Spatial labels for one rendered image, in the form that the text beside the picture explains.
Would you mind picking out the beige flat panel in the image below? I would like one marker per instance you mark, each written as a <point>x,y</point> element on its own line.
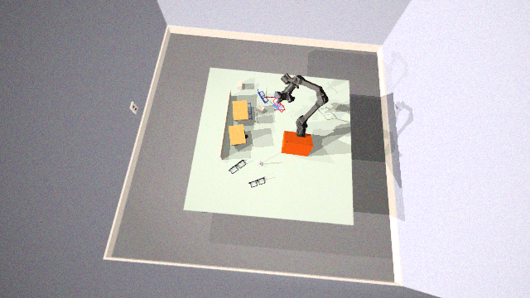
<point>225,127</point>

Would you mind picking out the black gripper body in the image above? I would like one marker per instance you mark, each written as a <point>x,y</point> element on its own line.
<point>284,92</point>

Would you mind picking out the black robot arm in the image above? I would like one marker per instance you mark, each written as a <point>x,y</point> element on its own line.
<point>301,124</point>

